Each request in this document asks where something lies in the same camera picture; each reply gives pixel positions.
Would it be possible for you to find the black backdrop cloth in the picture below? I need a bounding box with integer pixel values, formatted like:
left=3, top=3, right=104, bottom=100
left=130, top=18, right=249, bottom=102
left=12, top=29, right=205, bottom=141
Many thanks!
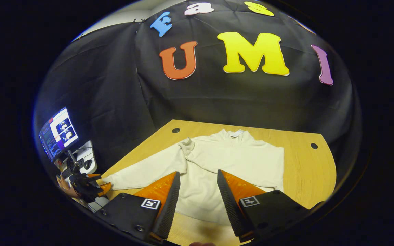
left=33, top=0, right=362, bottom=171

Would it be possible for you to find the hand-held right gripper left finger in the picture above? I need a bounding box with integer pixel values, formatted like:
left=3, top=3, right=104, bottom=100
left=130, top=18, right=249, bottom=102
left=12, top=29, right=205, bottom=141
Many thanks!
left=96, top=171, right=181, bottom=244

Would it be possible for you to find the white side table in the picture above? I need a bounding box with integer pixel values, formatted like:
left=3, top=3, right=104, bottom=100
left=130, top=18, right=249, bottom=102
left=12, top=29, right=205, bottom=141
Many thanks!
left=58, top=140, right=98, bottom=180

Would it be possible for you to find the computer monitor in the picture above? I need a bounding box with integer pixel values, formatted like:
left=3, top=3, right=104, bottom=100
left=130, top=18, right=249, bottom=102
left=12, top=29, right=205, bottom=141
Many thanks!
left=39, top=107, right=80, bottom=162

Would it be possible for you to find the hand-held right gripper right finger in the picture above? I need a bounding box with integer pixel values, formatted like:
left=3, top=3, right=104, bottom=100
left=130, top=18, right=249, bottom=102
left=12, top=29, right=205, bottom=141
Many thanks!
left=217, top=169, right=315, bottom=243

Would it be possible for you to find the cream sweatshirt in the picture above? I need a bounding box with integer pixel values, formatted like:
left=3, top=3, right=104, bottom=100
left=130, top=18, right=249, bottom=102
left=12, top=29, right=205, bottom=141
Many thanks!
left=101, top=129, right=285, bottom=226

